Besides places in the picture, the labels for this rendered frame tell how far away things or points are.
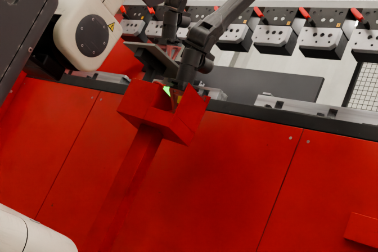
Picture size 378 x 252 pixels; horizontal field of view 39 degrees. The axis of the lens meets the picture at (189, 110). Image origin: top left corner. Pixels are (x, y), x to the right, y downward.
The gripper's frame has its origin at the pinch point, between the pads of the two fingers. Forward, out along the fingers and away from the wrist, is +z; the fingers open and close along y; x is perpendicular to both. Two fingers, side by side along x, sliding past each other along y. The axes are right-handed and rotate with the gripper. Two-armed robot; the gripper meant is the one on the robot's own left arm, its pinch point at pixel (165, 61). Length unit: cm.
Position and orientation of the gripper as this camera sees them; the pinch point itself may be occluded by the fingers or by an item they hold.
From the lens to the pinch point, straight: 213.5
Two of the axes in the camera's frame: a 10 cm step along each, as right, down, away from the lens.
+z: -1.2, 9.9, 1.0
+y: -7.4, -1.6, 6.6
